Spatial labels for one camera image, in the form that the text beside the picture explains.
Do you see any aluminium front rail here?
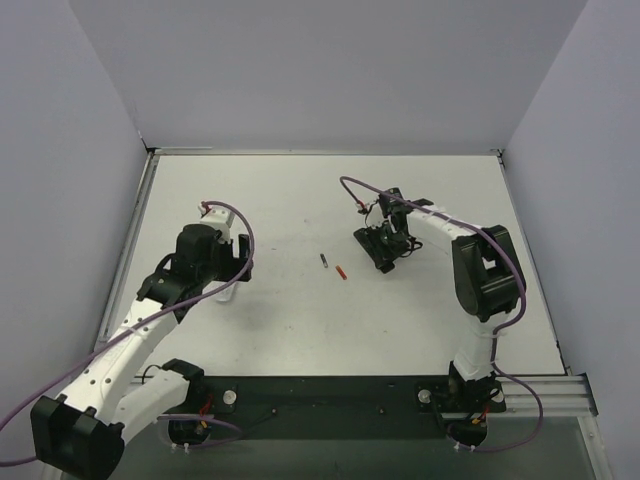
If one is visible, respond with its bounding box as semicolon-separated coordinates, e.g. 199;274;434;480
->
129;375;599;419

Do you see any white remote control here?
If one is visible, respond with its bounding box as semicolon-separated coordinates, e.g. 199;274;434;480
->
215;285;236;304

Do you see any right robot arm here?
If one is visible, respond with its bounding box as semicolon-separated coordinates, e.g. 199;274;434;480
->
379;188;526;382

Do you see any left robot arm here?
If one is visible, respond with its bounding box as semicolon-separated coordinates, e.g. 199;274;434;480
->
30;222;255;479

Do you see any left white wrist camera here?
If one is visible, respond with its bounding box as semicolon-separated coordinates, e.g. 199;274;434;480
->
198;202;235;241

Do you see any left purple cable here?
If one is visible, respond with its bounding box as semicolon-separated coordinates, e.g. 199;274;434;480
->
0;199;256;466

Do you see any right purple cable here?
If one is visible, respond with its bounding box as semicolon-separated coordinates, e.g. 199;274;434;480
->
339;175;545;454

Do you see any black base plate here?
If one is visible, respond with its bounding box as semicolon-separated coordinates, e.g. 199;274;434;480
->
170;375;506;440

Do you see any red orange battery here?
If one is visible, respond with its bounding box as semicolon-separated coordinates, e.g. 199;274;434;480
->
335;265;348;280

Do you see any purple cable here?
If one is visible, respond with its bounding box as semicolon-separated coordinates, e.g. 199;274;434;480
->
339;175;545;454
0;199;256;466

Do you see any wide black remote control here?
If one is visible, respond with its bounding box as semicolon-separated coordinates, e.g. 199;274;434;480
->
353;227;404;274

